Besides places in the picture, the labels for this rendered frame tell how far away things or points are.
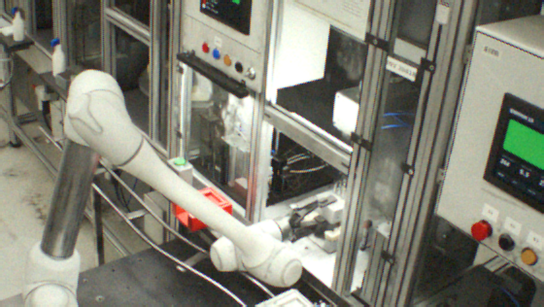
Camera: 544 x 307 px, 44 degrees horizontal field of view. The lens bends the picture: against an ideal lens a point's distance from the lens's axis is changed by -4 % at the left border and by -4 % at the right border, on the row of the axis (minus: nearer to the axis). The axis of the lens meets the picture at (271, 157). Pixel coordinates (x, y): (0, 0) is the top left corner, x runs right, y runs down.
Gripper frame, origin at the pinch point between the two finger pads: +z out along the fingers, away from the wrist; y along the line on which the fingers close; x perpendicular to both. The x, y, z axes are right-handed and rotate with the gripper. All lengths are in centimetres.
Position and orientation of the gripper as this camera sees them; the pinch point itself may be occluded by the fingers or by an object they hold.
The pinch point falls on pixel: (325, 208)
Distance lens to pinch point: 215.5
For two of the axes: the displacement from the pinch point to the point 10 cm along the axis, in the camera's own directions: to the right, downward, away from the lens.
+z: 7.9, -3.0, 5.3
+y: 0.3, -8.5, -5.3
